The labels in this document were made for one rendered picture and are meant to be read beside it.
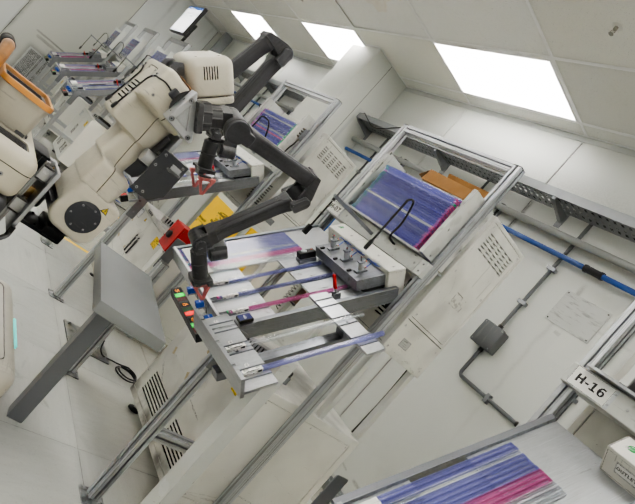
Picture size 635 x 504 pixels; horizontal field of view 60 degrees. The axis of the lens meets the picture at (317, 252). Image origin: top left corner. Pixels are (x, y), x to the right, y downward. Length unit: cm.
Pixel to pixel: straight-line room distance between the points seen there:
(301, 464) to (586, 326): 186
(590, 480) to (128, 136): 158
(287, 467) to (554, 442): 117
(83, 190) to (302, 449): 134
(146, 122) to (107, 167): 18
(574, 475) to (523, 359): 197
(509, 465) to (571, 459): 18
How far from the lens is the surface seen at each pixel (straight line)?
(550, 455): 163
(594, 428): 186
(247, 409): 175
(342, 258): 223
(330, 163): 354
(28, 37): 1034
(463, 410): 355
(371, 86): 563
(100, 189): 179
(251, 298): 207
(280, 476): 246
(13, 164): 159
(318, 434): 240
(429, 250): 216
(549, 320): 359
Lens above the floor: 111
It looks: level
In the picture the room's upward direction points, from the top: 42 degrees clockwise
